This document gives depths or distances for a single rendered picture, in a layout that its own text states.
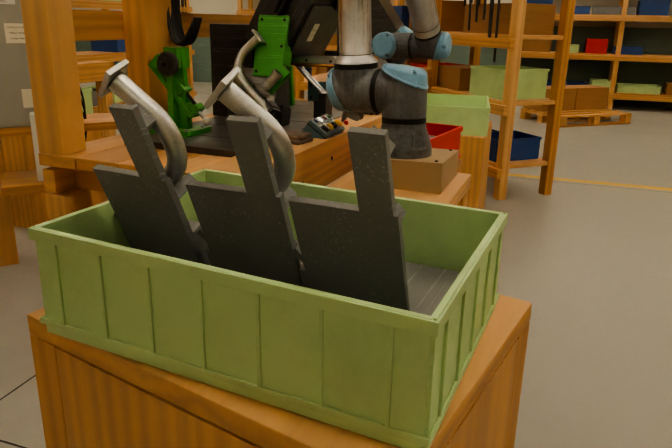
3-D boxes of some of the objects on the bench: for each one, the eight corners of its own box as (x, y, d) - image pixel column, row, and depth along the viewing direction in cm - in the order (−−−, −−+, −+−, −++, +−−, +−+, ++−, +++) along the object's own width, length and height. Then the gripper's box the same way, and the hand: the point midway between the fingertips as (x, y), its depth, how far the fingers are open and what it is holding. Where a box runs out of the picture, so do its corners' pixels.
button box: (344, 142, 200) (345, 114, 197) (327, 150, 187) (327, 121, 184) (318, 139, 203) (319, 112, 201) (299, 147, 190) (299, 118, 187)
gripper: (390, 83, 182) (351, 135, 191) (398, 81, 190) (361, 131, 199) (369, 66, 183) (332, 119, 192) (378, 64, 191) (342, 115, 200)
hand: (342, 116), depth 195 cm, fingers closed
